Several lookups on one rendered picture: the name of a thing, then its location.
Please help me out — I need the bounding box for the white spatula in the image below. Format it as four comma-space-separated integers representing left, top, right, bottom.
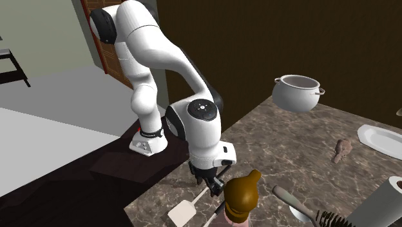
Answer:
167, 186, 210, 227

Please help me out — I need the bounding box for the white plate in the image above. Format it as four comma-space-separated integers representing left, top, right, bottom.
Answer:
357, 124, 402, 161

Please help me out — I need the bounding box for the black handled kitchen utensil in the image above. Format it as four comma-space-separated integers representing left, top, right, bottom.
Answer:
203, 201, 227, 227

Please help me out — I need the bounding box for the dark robot stand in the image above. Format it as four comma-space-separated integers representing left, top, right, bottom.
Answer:
89, 115, 193, 185

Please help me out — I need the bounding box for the grey ladle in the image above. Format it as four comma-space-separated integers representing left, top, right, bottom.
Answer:
271, 184, 319, 227

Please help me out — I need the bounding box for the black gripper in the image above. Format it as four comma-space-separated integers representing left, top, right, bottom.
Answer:
187, 160, 232, 198

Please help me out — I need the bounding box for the small brown figure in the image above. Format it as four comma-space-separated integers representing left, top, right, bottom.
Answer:
331, 138, 353, 164

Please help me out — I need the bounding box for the brown panelled door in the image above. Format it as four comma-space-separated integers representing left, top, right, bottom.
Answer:
81, 0, 134, 90

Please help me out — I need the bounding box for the black side table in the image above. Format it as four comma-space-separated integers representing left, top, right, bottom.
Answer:
0, 35, 32, 88

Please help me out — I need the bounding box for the white paper towel roll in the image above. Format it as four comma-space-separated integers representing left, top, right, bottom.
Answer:
345, 175, 402, 227

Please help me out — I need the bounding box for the white two-handled pot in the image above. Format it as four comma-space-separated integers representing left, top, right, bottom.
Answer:
271, 74, 326, 114

